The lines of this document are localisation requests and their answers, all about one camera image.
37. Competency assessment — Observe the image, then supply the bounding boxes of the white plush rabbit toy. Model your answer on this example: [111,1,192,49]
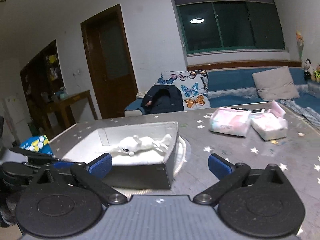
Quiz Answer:
[109,134,172,157]

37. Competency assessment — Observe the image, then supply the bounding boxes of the blue yellow tissue box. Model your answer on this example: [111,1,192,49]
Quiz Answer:
[20,135,53,156]

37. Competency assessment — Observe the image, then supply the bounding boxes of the white grey storage box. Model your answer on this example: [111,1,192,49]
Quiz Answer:
[62,122,179,190]

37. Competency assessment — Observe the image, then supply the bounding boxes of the pink wet wipes pack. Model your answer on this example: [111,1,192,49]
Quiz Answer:
[209,107,251,137]

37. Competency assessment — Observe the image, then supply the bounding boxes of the open pink wipes pack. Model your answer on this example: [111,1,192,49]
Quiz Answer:
[251,100,288,141]

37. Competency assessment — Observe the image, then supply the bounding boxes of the dark wooden side table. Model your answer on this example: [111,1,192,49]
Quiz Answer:
[46,90,98,128]

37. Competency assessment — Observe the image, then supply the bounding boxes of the grey star pattern tablecloth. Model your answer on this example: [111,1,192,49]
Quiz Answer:
[50,109,319,239]

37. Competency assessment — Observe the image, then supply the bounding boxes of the blue sofa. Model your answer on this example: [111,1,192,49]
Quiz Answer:
[124,66,320,131]

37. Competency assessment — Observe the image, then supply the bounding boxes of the butterfly print pillow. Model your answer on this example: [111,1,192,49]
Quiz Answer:
[156,70,210,111]

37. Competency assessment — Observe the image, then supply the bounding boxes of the dark blue backpack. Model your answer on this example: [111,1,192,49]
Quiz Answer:
[141,85,184,114]

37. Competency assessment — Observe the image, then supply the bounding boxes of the grey beige cushion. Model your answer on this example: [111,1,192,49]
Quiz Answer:
[252,66,299,101]

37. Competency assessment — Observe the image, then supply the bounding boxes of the brown wooden door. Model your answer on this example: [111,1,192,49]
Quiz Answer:
[81,4,138,119]

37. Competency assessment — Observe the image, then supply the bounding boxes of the panda plush toy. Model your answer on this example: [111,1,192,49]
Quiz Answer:
[302,58,313,82]

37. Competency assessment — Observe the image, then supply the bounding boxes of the yellow green plush toys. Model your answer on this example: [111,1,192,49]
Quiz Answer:
[311,64,320,83]

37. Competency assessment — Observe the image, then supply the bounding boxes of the green framed window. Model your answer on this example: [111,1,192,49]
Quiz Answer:
[177,2,285,54]

